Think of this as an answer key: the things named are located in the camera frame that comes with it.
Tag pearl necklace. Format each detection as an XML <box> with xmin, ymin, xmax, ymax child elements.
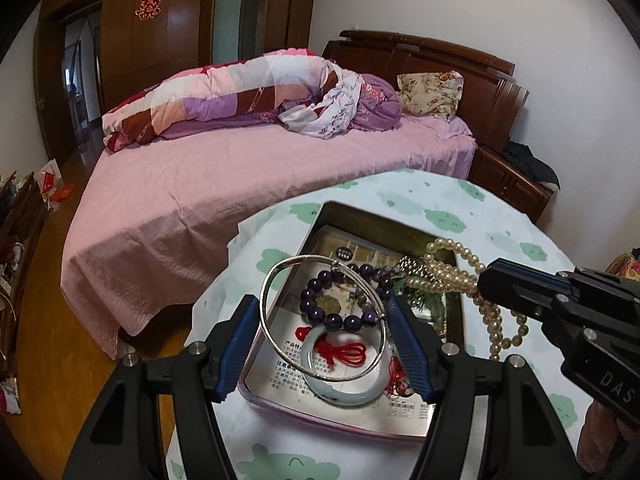
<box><xmin>399</xmin><ymin>237</ymin><xmax>531</xmax><ymax>362</ymax></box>

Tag dark purple bead bracelet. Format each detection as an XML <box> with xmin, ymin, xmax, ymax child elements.
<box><xmin>298</xmin><ymin>262</ymin><xmax>396</xmax><ymax>334</ymax></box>

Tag silver bangle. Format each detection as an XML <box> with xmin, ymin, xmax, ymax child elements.
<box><xmin>259</xmin><ymin>253</ymin><xmax>391</xmax><ymax>384</ymax></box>

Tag person's right hand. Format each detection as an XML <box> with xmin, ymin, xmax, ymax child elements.
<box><xmin>576</xmin><ymin>400</ymin><xmax>638</xmax><ymax>474</ymax></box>

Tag colourful cushion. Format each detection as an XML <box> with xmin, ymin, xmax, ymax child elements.
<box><xmin>605</xmin><ymin>248</ymin><xmax>640</xmax><ymax>282</ymax></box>

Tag white jade bangle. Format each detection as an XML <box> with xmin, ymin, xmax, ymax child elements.
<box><xmin>296</xmin><ymin>327</ymin><xmax>393</xmax><ymax>408</ymax></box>

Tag green cloud tablecloth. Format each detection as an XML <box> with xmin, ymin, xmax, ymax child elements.
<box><xmin>164</xmin><ymin>167</ymin><xmax>594</xmax><ymax>480</ymax></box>

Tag pink metal tin box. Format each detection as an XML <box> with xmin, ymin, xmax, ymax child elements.
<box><xmin>241</xmin><ymin>202</ymin><xmax>464</xmax><ymax>441</ymax></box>

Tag wooden nightstand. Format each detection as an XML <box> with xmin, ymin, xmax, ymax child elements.
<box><xmin>469</xmin><ymin>146</ymin><xmax>552</xmax><ymax>223</ymax></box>

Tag black clothes on nightstand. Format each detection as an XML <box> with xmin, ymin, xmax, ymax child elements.
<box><xmin>502</xmin><ymin>141</ymin><xmax>561</xmax><ymax>192</ymax></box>

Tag bed with pink sheet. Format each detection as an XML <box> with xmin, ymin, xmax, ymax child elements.
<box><xmin>61</xmin><ymin>118</ymin><xmax>476</xmax><ymax>356</ymax></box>

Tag dark wooden headboard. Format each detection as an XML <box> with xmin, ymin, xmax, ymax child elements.
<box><xmin>323</xmin><ymin>29</ymin><xmax>528</xmax><ymax>153</ymax></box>

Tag floral pillow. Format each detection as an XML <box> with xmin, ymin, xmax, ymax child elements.
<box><xmin>397</xmin><ymin>70</ymin><xmax>464</xmax><ymax>122</ymax></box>

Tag purple folded blanket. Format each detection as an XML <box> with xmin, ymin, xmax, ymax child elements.
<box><xmin>349</xmin><ymin>74</ymin><xmax>402</xmax><ymax>131</ymax></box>

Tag white floral cloth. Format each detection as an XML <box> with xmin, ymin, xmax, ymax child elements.
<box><xmin>278</xmin><ymin>61</ymin><xmax>363</xmax><ymax>140</ymax></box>

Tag red white bags on floor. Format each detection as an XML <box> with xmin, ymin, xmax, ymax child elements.
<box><xmin>35</xmin><ymin>159</ymin><xmax>75</xmax><ymax>211</ymax></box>

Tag cluttered side table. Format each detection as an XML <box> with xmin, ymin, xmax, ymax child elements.
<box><xmin>0</xmin><ymin>171</ymin><xmax>49</xmax><ymax>380</ymax></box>

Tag patchwork pink quilt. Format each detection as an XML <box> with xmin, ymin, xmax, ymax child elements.
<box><xmin>102</xmin><ymin>48</ymin><xmax>343</xmax><ymax>153</ymax></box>

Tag brown wooden wardrobe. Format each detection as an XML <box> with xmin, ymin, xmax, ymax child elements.
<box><xmin>34</xmin><ymin>0</ymin><xmax>314</xmax><ymax>162</ymax></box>

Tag red knot cord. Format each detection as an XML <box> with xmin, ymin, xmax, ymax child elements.
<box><xmin>293</xmin><ymin>325</ymin><xmax>417</xmax><ymax>399</ymax></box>

